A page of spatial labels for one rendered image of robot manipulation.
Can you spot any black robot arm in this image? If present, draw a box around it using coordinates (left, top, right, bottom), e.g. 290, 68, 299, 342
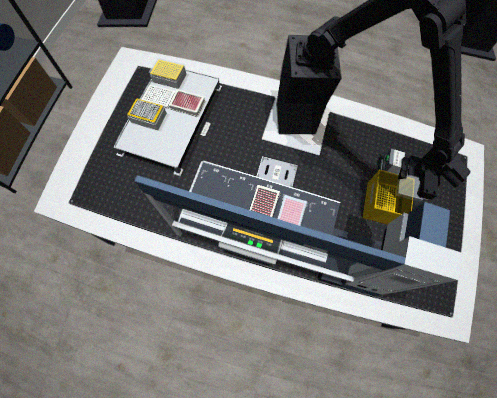
296, 0, 471, 200

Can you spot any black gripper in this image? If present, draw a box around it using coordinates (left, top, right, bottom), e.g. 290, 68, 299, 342
398, 156, 438, 179

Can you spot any white trough reservoir with red liquid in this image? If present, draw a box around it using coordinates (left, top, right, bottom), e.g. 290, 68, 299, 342
169, 90, 205, 117

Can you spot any yellow waste bin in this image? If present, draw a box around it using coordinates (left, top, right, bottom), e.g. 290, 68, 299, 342
363, 170, 413, 224

